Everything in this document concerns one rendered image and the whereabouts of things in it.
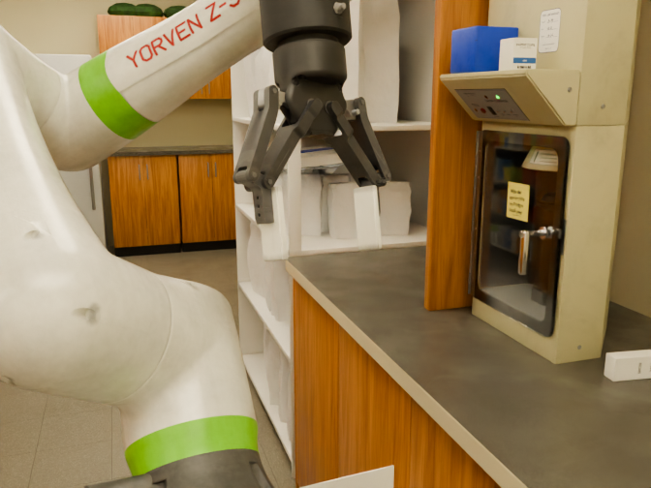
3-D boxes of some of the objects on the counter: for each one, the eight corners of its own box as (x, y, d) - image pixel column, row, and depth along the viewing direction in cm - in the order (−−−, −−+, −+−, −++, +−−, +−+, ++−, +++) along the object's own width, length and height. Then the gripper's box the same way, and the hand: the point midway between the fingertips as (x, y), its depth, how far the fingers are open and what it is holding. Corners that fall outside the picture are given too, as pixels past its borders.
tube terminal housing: (555, 303, 164) (583, -14, 146) (655, 350, 134) (704, -42, 116) (471, 313, 156) (489, -19, 139) (555, 365, 126) (593, -51, 109)
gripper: (362, 71, 76) (378, 247, 77) (183, 38, 59) (203, 267, 59) (412, 53, 71) (428, 244, 71) (230, 13, 54) (253, 265, 54)
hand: (325, 244), depth 65 cm, fingers open, 13 cm apart
